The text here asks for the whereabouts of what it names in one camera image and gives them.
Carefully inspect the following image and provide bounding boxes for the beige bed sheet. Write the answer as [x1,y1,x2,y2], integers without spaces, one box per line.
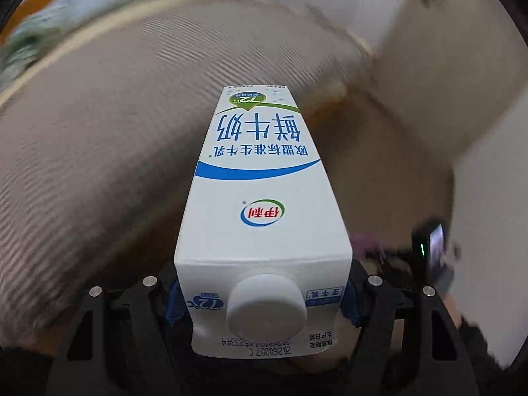
[0,0,374,106]

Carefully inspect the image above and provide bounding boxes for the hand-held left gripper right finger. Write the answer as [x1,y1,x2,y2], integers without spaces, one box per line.
[336,257,480,396]

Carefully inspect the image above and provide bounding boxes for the white milk carton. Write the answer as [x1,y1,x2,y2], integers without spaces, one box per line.
[174,85,354,358]

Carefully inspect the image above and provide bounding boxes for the person's right forearm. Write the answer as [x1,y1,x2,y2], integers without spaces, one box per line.
[445,293,516,375]

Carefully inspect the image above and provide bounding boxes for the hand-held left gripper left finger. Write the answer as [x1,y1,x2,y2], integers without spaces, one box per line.
[45,262,195,396]

